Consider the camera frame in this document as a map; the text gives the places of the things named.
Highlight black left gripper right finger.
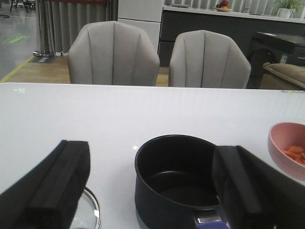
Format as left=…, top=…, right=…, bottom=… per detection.
left=212, top=146, right=305, bottom=229

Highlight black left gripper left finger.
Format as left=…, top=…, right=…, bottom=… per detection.
left=0, top=140, right=91, bottom=229

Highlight glass lid blue knob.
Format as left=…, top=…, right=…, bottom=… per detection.
left=70, top=187, right=102, bottom=229

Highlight pink bowl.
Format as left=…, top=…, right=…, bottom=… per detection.
left=267, top=122, right=305, bottom=181

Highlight dark blue pot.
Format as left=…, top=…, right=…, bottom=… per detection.
left=134, top=135, right=227, bottom=229

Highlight tan cushion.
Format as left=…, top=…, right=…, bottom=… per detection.
left=259, top=62, right=305, bottom=91

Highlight dark floor mat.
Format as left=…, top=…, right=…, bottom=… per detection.
left=29, top=56, right=56, bottom=64

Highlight right grey chair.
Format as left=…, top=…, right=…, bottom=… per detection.
left=169, top=30, right=251, bottom=89

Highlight grey chair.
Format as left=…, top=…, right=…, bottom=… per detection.
left=169, top=30, right=251, bottom=89
left=68, top=21, right=160, bottom=86

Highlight dark side table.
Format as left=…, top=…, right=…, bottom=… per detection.
left=246, top=32, right=305, bottom=89

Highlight left grey chair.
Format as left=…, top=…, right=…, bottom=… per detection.
left=68, top=21, right=160, bottom=86

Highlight dark kitchen counter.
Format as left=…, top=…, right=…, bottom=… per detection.
left=158, top=6, right=305, bottom=67

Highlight potted plant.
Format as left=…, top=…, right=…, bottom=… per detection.
left=274, top=0, right=305, bottom=18

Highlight fruit plate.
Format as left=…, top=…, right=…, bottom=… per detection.
left=214, top=0, right=232, bottom=12

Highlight red barrier belt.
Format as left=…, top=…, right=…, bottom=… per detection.
left=49, top=0, right=108, bottom=5

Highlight white cabinet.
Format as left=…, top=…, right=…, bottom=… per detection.
left=118, top=0, right=163, bottom=51

